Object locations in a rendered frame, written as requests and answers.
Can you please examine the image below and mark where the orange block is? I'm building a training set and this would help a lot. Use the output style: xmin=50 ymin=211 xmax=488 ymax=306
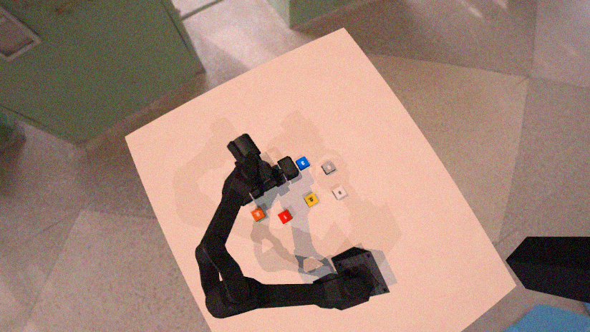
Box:
xmin=251 ymin=207 xmax=265 ymax=222

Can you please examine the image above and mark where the red block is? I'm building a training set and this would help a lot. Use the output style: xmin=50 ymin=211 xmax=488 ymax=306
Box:
xmin=278 ymin=210 xmax=292 ymax=224

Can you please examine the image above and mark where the blue block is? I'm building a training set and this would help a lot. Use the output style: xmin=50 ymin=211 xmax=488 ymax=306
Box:
xmin=296 ymin=156 xmax=310 ymax=171

